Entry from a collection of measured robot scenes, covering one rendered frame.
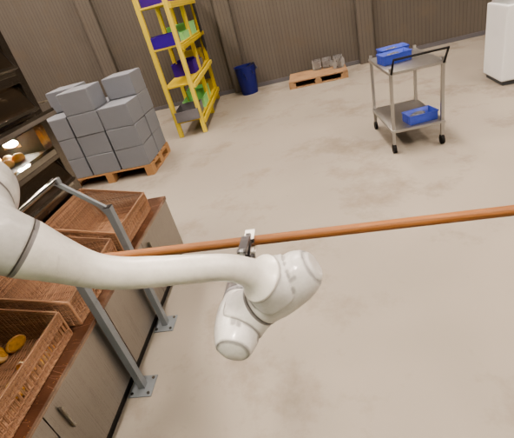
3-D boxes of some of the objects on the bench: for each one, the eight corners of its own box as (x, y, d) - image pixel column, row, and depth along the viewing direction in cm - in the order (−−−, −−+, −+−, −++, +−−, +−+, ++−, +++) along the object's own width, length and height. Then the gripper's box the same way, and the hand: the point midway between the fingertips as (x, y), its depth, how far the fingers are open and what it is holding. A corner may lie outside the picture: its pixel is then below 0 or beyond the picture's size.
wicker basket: (-1, 337, 199) (-34, 298, 185) (53, 268, 247) (30, 234, 233) (83, 326, 191) (56, 283, 177) (122, 257, 239) (103, 220, 225)
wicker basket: (-103, 461, 148) (-158, 420, 134) (-10, 344, 196) (-43, 305, 182) (7, 451, 140) (-40, 406, 126) (75, 332, 188) (48, 290, 174)
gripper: (222, 263, 96) (233, 215, 116) (235, 309, 104) (245, 256, 124) (252, 260, 95) (258, 211, 115) (263, 307, 103) (267, 254, 123)
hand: (250, 241), depth 116 cm, fingers closed on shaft, 3 cm apart
